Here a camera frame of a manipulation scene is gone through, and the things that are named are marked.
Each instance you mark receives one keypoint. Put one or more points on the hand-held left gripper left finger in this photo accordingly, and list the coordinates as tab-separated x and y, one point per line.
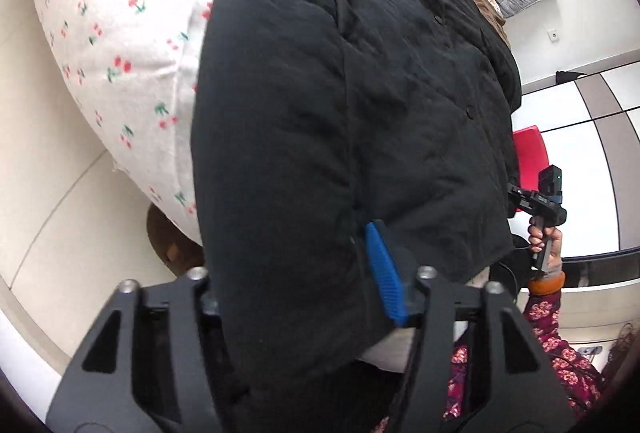
165	313

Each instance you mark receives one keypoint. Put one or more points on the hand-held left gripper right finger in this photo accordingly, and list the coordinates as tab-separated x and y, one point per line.
384	273

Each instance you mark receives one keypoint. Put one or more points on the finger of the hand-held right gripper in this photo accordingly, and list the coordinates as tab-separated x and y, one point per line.
514	196

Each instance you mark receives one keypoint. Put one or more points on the black quilted jacket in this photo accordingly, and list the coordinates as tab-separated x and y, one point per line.
340	113

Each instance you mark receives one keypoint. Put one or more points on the person's right forearm floral sleeve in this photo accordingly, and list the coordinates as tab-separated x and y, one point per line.
565	353

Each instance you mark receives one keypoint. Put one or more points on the person's right hand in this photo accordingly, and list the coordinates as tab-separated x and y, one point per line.
539	233

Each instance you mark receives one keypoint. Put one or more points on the red chair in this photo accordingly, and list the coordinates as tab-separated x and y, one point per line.
531	158

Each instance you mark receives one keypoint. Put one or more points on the white and grey wardrobe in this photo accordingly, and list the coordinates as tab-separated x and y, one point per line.
590	163

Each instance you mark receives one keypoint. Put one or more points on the brown round stool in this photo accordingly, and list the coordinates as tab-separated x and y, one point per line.
170	243

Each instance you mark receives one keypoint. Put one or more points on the black object on wardrobe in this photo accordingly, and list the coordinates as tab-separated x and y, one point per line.
569	76

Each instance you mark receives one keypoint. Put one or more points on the white cherry print bed sheet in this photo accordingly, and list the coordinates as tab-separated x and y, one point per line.
120	23

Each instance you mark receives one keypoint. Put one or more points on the white wall socket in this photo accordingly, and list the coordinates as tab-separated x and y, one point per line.
553	36

